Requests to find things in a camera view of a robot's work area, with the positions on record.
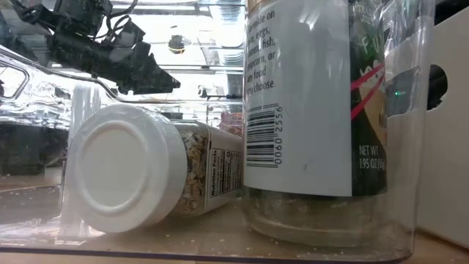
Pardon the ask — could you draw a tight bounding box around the white pillar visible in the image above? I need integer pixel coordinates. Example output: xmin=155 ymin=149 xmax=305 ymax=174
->
xmin=69 ymin=83 xmax=102 ymax=124

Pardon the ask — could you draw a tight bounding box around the clear plastic storage bin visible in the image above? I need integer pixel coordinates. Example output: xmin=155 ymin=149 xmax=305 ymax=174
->
xmin=0 ymin=0 xmax=437 ymax=263

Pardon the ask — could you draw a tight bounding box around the silver ventilation duct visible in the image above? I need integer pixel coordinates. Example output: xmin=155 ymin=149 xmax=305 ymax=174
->
xmin=210 ymin=0 xmax=245 ymax=67

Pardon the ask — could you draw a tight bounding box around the furikake jar white label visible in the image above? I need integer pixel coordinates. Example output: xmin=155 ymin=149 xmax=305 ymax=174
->
xmin=241 ymin=0 xmax=390 ymax=247

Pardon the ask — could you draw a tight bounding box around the black ceiling cable reel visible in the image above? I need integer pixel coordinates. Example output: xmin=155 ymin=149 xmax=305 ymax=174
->
xmin=168 ymin=34 xmax=187 ymax=55

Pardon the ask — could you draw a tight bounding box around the long ceiling light strip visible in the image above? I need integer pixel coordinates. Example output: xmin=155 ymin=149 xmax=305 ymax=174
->
xmin=157 ymin=63 xmax=245 ymax=74

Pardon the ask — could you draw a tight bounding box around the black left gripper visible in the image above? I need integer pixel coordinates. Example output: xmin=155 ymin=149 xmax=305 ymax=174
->
xmin=47 ymin=20 xmax=182 ymax=95

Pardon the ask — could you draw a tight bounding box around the white lid dried flakes jar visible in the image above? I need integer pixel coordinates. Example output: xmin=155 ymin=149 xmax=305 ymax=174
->
xmin=61 ymin=103 xmax=245 ymax=235

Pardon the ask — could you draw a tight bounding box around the white plastic tray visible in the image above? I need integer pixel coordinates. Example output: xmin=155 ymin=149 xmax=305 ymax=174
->
xmin=384 ymin=14 xmax=469 ymax=250

